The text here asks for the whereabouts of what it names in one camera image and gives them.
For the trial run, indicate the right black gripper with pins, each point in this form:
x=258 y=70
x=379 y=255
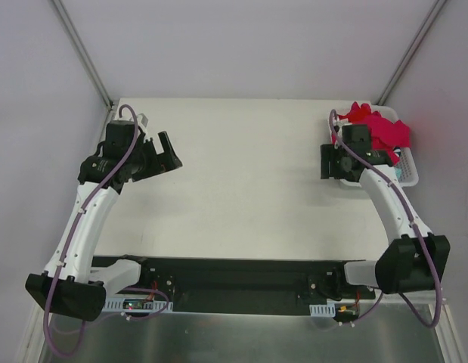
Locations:
x=325 y=162

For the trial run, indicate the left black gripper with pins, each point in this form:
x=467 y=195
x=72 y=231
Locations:
x=155 y=159

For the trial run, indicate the magenta pink t shirt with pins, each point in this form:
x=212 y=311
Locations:
x=384 y=134

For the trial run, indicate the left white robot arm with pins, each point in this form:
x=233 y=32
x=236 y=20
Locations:
x=67 y=286

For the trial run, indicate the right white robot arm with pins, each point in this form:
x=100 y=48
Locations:
x=415 y=258

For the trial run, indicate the red t shirt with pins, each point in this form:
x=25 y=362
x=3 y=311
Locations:
x=357 y=113

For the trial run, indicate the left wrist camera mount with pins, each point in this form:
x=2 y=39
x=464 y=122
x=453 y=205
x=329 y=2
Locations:
x=142 y=122

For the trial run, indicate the right white cable duct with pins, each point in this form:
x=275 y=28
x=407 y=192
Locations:
x=330 y=309

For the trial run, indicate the white cable duct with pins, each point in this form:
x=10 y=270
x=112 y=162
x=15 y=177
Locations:
x=132 y=305
x=330 y=309

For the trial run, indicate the left white cable duct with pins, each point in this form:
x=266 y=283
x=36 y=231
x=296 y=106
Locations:
x=132 y=305

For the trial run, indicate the left aluminium frame post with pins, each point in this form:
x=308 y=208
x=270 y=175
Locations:
x=82 y=54

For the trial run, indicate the aluminium frame post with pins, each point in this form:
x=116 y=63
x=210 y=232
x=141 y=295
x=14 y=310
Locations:
x=82 y=54
x=413 y=47

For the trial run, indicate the right aluminium frame post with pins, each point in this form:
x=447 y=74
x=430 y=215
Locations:
x=413 y=47

